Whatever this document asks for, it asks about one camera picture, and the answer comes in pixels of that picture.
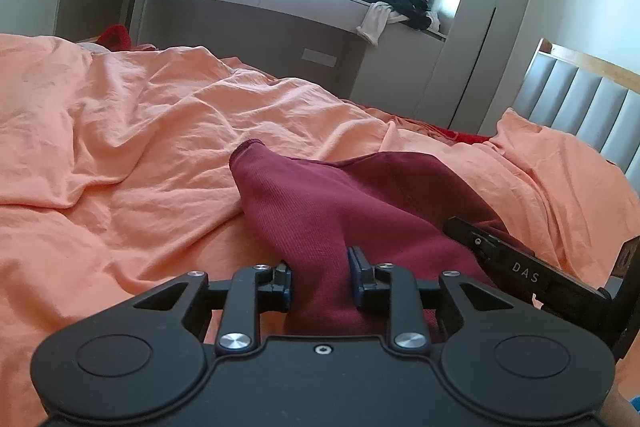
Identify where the dark red knit garment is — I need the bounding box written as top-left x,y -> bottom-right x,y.
229,140 -> 527,336

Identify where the person's right hand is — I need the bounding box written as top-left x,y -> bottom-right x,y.
600,387 -> 640,427

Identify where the orange duvet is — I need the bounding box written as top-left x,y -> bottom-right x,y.
1,35 -> 639,426

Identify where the grey padded headboard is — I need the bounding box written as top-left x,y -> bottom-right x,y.
513,39 -> 640,188

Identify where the red pillow by headboard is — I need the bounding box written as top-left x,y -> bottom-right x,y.
442,129 -> 489,144

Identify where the tall grey closet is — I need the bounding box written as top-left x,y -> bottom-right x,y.
413,0 -> 528,133

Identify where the red object on floor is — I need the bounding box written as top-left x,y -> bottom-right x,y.
96,24 -> 132,52

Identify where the white cloth hanging off ledge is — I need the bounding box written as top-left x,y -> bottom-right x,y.
356,1 -> 408,46

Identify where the grey window seat cabinet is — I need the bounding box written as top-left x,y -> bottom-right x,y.
131,0 -> 445,116

